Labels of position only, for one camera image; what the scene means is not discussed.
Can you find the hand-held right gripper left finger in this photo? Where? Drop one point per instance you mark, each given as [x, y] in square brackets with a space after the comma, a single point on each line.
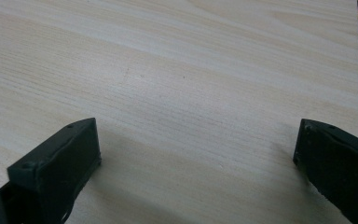
[56, 168]

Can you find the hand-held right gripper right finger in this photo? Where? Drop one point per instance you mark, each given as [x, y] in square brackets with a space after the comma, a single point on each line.
[341, 168]

